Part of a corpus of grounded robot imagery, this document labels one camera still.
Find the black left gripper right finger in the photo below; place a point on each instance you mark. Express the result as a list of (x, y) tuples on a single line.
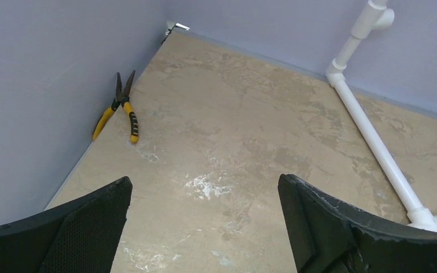
[(327, 234)]

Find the white PVC pipe frame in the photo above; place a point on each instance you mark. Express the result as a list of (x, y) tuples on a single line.
[(376, 16)]

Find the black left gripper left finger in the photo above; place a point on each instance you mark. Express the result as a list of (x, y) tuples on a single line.
[(81, 235)]

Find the yellow black needle-nose pliers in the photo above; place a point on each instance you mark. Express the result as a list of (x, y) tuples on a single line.
[(121, 98)]

